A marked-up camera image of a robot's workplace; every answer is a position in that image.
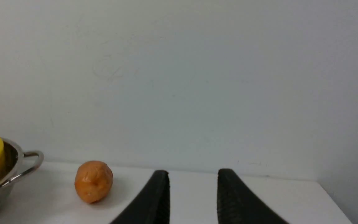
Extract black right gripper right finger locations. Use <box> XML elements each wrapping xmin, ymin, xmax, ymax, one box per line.
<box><xmin>217</xmin><ymin>168</ymin><xmax>288</xmax><ymax>224</ymax></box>

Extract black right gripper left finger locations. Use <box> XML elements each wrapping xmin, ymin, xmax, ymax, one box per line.
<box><xmin>111</xmin><ymin>170</ymin><xmax>170</xmax><ymax>224</ymax></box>

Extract stainless steel pot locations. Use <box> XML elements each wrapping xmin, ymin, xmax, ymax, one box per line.
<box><xmin>0</xmin><ymin>138</ymin><xmax>44</xmax><ymax>209</ymax></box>

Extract brown toy potato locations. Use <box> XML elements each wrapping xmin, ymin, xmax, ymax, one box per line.
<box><xmin>74</xmin><ymin>161</ymin><xmax>113</xmax><ymax>204</ymax></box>

